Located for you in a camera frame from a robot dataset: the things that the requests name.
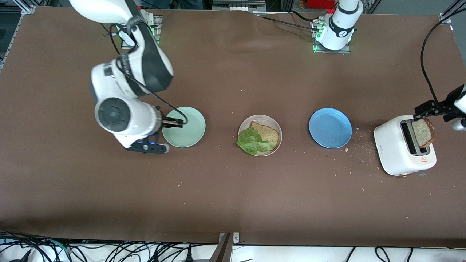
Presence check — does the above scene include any green lettuce leaf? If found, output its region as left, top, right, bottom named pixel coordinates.
left=236, top=127, right=278, bottom=155

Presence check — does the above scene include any brown bread slice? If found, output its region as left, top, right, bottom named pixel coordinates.
left=411, top=117, right=436, bottom=148
left=250, top=121, right=280, bottom=143

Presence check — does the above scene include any pale green plate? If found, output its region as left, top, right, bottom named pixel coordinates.
left=162, top=106, right=206, bottom=148

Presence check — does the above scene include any beige plate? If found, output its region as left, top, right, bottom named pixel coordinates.
left=238, top=114, right=283, bottom=157

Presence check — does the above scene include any blue plate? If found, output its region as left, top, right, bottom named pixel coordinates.
left=309, top=108, right=353, bottom=149

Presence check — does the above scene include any white toaster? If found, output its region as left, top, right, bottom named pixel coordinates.
left=374, top=115, right=437, bottom=177

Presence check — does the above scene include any brown table cover sheet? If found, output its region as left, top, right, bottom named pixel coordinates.
left=0, top=7, right=466, bottom=249

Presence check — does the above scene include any grey metal rack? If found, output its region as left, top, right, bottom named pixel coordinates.
left=212, top=0, right=266, bottom=11

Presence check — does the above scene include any red box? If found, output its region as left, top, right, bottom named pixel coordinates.
left=307, top=0, right=337, bottom=9

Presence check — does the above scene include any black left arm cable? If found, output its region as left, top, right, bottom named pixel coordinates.
left=420, top=16, right=466, bottom=104

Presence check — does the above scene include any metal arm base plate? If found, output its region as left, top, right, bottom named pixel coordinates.
left=121, top=15, right=162, bottom=49
left=312, top=20, right=352, bottom=54

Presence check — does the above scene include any silver bracket plate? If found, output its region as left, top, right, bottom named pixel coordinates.
left=218, top=232, right=240, bottom=245

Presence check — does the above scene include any black cable tangle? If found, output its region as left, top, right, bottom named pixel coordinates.
left=0, top=229, right=219, bottom=262

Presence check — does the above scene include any dark grey metal post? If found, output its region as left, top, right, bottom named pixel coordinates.
left=209, top=233, right=233, bottom=262

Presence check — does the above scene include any thin black table cable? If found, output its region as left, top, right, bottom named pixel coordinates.
left=251, top=10, right=321, bottom=31

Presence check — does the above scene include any looped black floor cable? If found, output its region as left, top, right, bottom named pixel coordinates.
left=375, top=247, right=392, bottom=262

